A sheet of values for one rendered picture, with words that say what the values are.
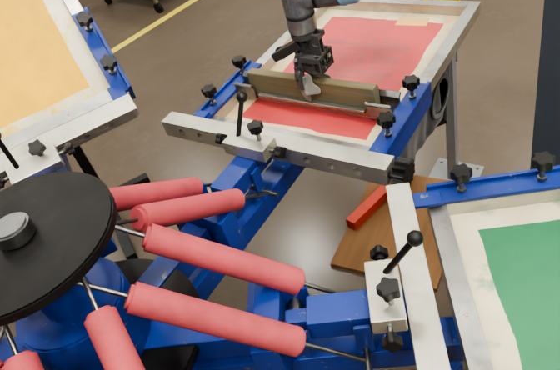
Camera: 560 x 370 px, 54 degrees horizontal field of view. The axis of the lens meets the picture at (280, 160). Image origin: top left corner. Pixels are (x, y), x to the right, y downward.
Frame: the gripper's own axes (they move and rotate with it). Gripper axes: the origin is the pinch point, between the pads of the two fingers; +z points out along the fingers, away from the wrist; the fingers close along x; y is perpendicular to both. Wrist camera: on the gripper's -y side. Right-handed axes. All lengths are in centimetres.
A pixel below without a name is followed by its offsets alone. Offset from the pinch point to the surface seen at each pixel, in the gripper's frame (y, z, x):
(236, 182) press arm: 2.8, -3.3, -40.5
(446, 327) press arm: 56, 8, -52
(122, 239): -121, 97, -15
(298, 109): -4.4, 5.3, -1.9
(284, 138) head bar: 6.0, -3.3, -23.3
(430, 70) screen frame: 27.3, 1.8, 19.7
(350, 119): 12.6, 5.3, -2.4
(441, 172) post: 6, 100, 79
